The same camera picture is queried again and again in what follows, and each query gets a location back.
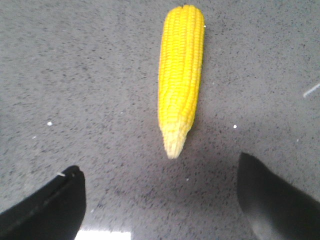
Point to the yellow corn cob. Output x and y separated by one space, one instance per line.
179 75

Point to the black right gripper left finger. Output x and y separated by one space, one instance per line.
54 212

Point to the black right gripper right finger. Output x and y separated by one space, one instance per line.
275 209

